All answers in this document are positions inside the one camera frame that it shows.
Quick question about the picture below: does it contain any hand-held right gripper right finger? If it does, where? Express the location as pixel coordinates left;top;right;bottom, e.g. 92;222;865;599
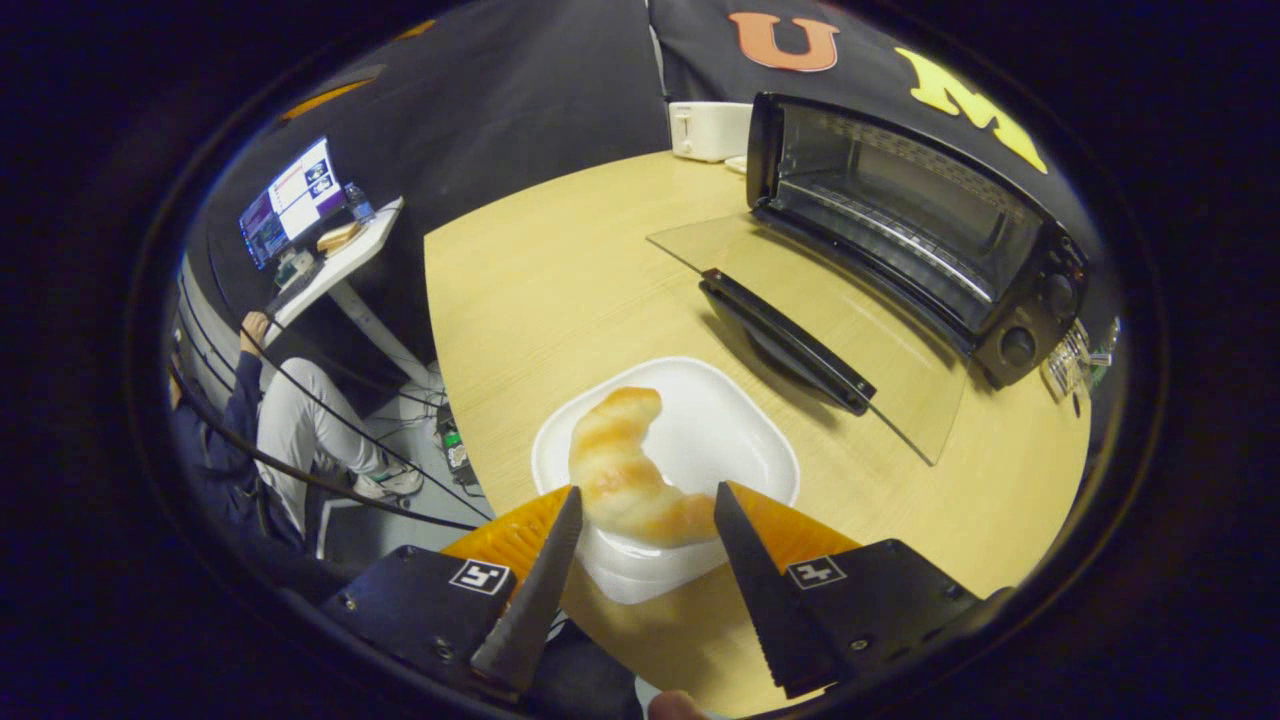
714;481;987;700

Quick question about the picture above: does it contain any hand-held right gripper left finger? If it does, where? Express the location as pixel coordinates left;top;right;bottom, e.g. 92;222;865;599
320;486;584;694

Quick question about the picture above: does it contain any golden croissant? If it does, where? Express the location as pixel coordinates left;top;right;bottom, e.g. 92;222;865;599
568;386;721;549

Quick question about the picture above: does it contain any black electric oven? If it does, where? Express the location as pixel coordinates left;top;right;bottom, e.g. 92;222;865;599
645;92;1091;468

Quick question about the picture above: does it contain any black power strip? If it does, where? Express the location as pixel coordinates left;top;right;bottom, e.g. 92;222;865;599
435;403;481;491

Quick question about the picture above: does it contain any white square plate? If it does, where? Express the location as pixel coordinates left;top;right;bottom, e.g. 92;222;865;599
531;356;801;606

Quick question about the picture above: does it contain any white side desk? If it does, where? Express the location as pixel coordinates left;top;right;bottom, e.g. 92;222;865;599
262;196;446;393

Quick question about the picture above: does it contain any black keyboard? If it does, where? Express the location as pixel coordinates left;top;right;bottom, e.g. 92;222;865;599
265;258;326;316

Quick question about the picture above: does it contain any computer monitor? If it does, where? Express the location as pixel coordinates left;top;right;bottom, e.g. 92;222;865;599
238;137;348;271

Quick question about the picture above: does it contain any white toaster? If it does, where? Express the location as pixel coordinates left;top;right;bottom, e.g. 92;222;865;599
668;101;753;163

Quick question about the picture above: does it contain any black backdrop cloth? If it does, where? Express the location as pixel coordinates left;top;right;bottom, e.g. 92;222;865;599
180;0;1111;381

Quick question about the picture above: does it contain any long black cable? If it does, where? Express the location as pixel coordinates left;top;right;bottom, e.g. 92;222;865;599
178;270;496;521
168;355;481;531

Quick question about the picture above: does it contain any metal wire holder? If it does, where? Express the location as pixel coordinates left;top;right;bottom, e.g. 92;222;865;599
1040;318;1123;401

